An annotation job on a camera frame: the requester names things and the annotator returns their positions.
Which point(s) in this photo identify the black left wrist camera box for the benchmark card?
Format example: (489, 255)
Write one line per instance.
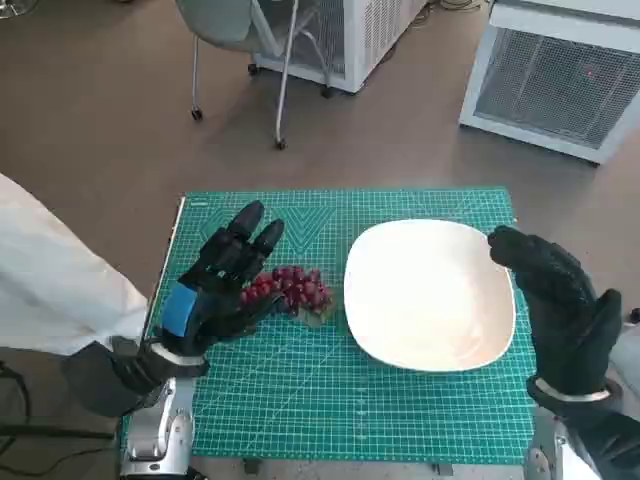
(100, 380)

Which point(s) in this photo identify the black table bracket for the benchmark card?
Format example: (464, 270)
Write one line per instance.
(252, 466)
(444, 470)

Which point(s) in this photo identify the white square plate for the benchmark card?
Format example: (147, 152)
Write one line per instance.
(425, 300)

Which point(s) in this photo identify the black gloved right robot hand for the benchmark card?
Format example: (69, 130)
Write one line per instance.
(560, 300)

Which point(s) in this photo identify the white mesh cabinet red light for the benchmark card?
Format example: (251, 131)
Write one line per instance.
(550, 85)

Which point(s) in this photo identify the silver stool base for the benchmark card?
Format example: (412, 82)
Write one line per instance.
(15, 7)

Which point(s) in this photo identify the green cutting mat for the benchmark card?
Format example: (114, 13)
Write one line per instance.
(300, 390)

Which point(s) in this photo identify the grey chair with wheels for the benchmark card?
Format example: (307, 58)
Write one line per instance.
(220, 22)

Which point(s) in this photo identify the person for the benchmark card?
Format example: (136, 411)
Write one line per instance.
(50, 280)

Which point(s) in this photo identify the red toy grape bunch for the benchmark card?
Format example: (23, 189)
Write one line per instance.
(300, 287)

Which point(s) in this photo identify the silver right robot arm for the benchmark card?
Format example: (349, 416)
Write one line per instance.
(595, 440)

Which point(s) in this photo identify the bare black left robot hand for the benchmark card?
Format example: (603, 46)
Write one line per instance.
(220, 260)

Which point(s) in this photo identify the white mesh cabinet on casters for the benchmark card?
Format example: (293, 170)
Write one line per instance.
(370, 40)

